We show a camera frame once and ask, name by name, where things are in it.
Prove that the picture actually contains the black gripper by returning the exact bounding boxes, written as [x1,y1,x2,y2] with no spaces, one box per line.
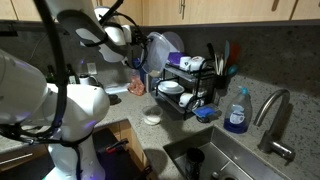
[130,28,150,69]

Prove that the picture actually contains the rectangular clear plastic container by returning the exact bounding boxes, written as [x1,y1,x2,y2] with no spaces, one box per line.
[141,31,172,78]

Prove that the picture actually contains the purple bowl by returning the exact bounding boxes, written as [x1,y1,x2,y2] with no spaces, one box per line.
[167,51,185,66]

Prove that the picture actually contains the round clear plastic bowl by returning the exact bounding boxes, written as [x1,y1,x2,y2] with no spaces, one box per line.
[142,105,164,127]

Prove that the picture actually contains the blue water jug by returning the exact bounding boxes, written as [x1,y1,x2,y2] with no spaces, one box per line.
[132,58,148,84]

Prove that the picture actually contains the stainless steel tumbler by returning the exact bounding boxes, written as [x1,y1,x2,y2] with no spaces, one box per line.
[145,73,154,93]

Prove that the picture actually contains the white flat tray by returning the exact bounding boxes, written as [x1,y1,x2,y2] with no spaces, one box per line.
[104,82,131,95]

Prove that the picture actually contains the plain white mug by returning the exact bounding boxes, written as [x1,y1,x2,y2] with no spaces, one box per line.
[179,55,193,70]
[178,92,194,108]

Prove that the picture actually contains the white plates stack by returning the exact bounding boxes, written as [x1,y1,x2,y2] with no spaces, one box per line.
[161,80,180,90]

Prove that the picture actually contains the white dinner plate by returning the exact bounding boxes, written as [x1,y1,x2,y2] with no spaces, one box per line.
[157,83,186,96]

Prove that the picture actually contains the black round lid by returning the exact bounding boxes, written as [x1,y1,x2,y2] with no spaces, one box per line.
[108,94,122,105]

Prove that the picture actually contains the white mug with red print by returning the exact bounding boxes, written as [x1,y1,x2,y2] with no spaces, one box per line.
[188,55,207,72]

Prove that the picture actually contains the black two-tier dish rack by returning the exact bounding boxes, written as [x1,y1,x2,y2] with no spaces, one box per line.
[154,54,218,121]

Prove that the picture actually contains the black kitchen utensil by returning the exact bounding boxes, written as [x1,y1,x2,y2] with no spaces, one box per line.
[207,43,218,64]

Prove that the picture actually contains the dark oil bottle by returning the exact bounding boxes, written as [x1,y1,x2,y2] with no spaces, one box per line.
[66,63,80,85]

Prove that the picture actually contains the light wooden utensils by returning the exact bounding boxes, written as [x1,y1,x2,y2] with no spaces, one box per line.
[214,53,226,76]

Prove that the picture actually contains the teal spatula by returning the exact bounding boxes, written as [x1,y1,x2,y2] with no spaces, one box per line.
[223,40,232,73]

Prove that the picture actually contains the black utensil holder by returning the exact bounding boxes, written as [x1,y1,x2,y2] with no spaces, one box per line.
[214,74,231,91]

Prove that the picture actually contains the dark green glass bottle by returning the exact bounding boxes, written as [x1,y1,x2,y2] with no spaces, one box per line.
[45,64,57,84]

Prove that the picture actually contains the blue sponge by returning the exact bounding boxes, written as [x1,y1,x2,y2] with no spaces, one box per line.
[194,105,218,118]

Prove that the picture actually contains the red spatula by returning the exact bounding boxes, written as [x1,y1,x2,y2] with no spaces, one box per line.
[229,42,242,68]

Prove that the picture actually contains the light wood base cabinet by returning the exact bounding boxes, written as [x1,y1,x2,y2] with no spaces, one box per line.
[91,119,149,180]

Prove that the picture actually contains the blue dish soap bottle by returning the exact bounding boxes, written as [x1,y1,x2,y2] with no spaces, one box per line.
[223,87,253,135]

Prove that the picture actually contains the black robot stand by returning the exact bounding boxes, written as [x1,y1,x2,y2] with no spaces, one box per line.
[89,128,148,180]

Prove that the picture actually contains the stainless steel sink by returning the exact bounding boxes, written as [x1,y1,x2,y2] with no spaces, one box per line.
[163,125,288,180]

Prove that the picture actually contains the brushed steel faucet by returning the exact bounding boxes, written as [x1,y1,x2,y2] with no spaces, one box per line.
[253,88,297,163]

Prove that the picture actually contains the white wall outlet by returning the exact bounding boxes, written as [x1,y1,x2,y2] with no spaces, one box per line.
[87,62,98,76]

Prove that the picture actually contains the metal cabinet handle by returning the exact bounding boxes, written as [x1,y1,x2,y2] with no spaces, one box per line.
[271,0,282,12]
[179,0,187,15]

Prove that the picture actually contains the white kettle with black handle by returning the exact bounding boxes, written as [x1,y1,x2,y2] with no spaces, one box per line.
[78,73,103,89]

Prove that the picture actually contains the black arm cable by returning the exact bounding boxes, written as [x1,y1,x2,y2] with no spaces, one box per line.
[0,0,151,180]

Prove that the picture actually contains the black clamp with orange handle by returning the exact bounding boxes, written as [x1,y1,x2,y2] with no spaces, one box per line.
[96,138,130,158]

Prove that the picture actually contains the metal drawer handle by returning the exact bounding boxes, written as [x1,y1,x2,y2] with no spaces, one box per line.
[0,152,34,167]

